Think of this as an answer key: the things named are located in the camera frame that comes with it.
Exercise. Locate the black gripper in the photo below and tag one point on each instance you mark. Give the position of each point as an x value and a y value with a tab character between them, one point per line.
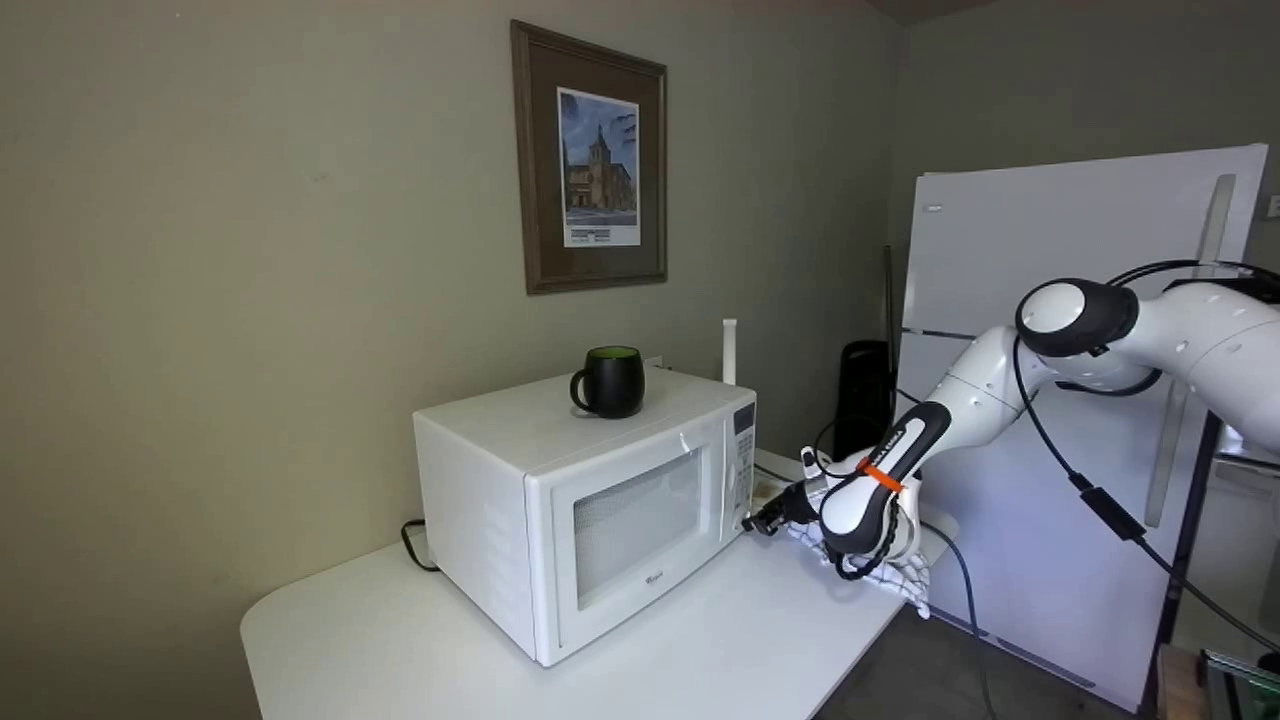
795	507

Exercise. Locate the white microwave oven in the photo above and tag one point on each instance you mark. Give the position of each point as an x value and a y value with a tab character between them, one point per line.
601	521

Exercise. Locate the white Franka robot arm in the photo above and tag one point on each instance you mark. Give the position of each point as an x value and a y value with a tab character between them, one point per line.
1203	345

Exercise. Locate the white black checkered cloth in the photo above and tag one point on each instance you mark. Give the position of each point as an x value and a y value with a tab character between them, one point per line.
900	582

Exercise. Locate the black tower speaker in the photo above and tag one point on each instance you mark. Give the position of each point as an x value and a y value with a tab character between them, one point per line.
863	403

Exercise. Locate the white upright tube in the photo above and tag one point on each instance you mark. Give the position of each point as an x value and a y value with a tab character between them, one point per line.
728	354

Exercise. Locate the black mug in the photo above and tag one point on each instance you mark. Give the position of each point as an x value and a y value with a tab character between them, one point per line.
615	383

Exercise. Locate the brown framed building picture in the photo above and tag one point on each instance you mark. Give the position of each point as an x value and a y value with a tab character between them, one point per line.
595	160

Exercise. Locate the black tripod pole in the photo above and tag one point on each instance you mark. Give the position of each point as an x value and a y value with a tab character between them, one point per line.
1187	562

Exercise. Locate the white board panel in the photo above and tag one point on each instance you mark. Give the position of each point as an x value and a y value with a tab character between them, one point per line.
1064	225

